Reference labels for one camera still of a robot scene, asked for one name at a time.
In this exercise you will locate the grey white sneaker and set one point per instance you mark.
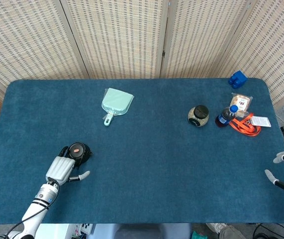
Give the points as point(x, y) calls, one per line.
point(216, 227)

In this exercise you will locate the white badge card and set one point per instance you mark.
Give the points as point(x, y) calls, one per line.
point(261, 121)

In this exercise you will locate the green cloth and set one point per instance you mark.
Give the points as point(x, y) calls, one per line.
point(196, 235)

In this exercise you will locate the blue carpet table mat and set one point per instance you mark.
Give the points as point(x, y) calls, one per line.
point(144, 174)

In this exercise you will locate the clear snack packet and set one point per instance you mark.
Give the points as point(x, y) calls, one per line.
point(241, 100)

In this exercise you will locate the olive trouser leg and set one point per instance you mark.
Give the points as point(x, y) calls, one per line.
point(236, 234)

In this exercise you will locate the cola bottle with blue cap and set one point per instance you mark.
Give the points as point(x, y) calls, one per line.
point(223, 118)

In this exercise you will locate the white box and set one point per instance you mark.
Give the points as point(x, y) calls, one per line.
point(59, 231)

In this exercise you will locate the mint green dustpan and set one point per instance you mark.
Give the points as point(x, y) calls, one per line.
point(117, 102)

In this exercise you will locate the blue toy building block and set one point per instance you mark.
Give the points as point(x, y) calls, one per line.
point(238, 79)

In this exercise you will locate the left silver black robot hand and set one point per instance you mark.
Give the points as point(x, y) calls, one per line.
point(59, 170)

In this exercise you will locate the woven folding screen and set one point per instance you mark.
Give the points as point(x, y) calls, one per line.
point(119, 37)

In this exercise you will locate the glass grain jar black lid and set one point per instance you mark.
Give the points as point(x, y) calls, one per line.
point(199, 117)

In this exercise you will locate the checkerboard calibration card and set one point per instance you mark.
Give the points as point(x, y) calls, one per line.
point(87, 228)

